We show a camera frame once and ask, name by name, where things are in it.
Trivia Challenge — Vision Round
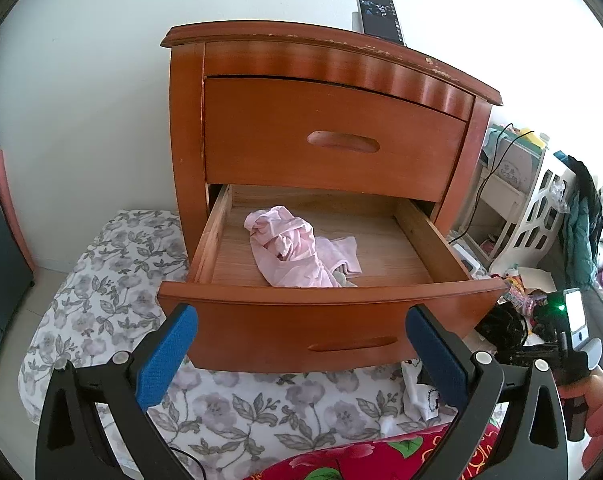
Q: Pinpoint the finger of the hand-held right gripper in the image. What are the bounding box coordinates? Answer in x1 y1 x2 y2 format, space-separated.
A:
496 342 562 366

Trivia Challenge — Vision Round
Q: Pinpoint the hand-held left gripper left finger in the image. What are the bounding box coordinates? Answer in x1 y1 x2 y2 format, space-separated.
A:
34 302 199 480

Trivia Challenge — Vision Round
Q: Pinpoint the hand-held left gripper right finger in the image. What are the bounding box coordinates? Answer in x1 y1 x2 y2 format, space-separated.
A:
405 302 569 480

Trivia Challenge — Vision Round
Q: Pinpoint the black underwear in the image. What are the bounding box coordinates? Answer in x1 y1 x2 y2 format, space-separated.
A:
474 304 532 351

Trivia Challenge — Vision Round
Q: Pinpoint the white cartoon print underwear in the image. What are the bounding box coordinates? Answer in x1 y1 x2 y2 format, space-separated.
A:
400 359 457 423

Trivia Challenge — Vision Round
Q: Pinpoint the wooden drawer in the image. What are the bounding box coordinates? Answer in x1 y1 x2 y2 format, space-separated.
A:
204 76 475 203
157 183 509 375

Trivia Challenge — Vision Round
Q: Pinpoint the pink underwear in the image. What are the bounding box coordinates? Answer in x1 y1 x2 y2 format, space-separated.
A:
244 205 363 289

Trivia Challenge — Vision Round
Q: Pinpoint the pile of colourful packets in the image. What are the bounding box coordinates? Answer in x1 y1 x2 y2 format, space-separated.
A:
491 267 557 313

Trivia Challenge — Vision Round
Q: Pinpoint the grey floral bed sheet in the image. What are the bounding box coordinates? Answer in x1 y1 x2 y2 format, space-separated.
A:
18 208 462 471

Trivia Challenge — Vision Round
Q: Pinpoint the dark teal jacket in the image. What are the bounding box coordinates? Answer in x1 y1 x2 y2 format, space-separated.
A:
561 155 603 291

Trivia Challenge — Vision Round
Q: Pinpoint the red floral blanket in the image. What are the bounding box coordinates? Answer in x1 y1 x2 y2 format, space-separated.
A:
248 422 502 480

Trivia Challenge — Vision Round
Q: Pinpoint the white cabinet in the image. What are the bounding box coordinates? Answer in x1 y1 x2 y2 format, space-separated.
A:
464 125 549 273

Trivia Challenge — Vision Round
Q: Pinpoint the printed cardboard box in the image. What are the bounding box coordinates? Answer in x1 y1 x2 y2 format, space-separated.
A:
496 135 545 193

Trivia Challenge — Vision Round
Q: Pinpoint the wooden nightstand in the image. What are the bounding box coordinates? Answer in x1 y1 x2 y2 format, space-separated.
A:
160 22 505 376

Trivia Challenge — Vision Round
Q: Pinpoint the black smartphone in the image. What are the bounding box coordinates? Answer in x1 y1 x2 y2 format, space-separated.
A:
356 0 407 47

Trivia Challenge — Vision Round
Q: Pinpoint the black power cable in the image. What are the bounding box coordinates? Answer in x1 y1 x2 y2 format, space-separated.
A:
449 122 532 246

